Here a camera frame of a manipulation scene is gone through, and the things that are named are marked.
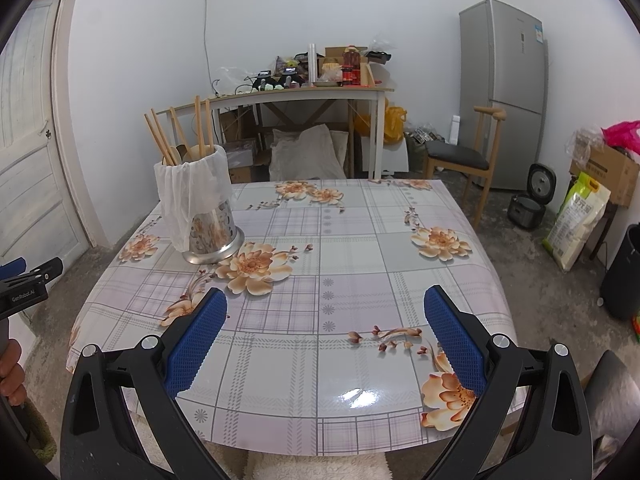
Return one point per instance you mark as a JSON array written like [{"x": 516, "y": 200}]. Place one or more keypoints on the black rice cooker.
[{"x": 530, "y": 205}]

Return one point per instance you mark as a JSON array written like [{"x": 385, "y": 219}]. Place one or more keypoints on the floral plaid tablecloth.
[{"x": 350, "y": 260}]

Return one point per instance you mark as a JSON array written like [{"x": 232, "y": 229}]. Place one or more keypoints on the red oil bottle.
[{"x": 351, "y": 67}]

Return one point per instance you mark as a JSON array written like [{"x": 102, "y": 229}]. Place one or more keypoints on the red detergent bag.
[{"x": 637, "y": 329}]

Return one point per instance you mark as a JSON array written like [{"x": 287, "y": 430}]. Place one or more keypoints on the printed cardboard box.
[{"x": 612, "y": 172}]

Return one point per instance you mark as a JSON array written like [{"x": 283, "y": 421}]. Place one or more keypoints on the clear plastic bag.
[{"x": 582, "y": 142}]

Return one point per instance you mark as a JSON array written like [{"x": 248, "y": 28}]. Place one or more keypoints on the green white rice bag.
[{"x": 577, "y": 225}]

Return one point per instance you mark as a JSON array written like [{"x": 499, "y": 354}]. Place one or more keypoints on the white sack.
[{"x": 305, "y": 152}]

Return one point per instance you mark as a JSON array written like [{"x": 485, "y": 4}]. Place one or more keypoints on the plastic-wrapped box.
[{"x": 240, "y": 152}]

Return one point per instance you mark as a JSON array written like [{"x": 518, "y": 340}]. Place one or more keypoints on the person's left hand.
[{"x": 12, "y": 380}]

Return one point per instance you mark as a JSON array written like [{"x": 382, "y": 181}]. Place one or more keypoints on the pink plastic bag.
[{"x": 622, "y": 132}]

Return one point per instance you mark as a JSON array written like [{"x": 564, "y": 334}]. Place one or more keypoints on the white storage box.
[{"x": 392, "y": 157}]

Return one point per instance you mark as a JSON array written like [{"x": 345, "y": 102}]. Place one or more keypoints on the metal utensil holder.
[{"x": 215, "y": 232}]

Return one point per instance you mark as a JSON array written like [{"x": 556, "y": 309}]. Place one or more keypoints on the white plastic device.
[{"x": 456, "y": 130}]

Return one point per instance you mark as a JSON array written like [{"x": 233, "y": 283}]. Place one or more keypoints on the white panelled door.
[{"x": 35, "y": 135}]

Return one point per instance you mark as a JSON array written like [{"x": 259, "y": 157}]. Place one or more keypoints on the bunch of wooden chopsticks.
[{"x": 200, "y": 125}]

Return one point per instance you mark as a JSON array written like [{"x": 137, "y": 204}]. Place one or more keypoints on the clear plastic tube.
[{"x": 313, "y": 62}]

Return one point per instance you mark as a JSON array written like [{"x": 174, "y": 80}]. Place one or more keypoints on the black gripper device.
[
  {"x": 290, "y": 79},
  {"x": 262, "y": 82}
]

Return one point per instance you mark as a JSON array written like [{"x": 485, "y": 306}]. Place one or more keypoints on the dark green bag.
[{"x": 422, "y": 145}]

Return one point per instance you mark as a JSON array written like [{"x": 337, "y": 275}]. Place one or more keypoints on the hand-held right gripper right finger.
[{"x": 455, "y": 340}]

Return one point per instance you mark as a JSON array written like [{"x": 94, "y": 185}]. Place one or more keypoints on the silver refrigerator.
[{"x": 502, "y": 85}]

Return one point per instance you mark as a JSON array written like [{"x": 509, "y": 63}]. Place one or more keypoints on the wooden chair with black seat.
[{"x": 457, "y": 155}]

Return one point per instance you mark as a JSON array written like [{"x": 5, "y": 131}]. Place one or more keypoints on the white desk with wooden top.
[{"x": 300, "y": 95}]

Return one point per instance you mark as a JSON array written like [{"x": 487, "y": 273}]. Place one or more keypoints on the black trash bin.
[{"x": 622, "y": 275}]

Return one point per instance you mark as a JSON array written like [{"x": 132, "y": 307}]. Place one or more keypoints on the yellow plastic bag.
[{"x": 392, "y": 122}]

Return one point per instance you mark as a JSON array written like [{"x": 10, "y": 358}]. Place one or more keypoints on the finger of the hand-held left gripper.
[
  {"x": 12, "y": 267},
  {"x": 42, "y": 272}
]

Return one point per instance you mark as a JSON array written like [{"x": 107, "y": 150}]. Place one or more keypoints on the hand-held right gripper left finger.
[{"x": 197, "y": 342}]

